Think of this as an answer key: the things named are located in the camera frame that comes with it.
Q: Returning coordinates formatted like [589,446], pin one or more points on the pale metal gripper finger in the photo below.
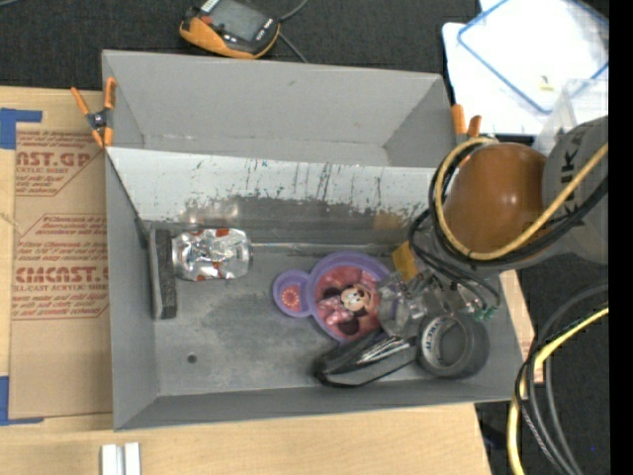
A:
[406,317]
[406,285]

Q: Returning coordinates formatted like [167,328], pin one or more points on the purple cartoon mouse plate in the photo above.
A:
[341,295]

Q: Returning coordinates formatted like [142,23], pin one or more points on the black oblong case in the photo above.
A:
[356,364]

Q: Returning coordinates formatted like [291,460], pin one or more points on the grey tape roll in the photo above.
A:
[475,351]

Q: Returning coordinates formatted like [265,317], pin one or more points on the grey metal bin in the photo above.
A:
[237,324]

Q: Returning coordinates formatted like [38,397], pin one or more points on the crushed silver can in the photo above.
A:
[211,255]

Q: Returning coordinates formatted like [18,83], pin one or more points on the dark grey foam block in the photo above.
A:
[164,275]

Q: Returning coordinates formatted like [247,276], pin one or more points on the brown cardboard board red print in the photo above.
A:
[54,344]

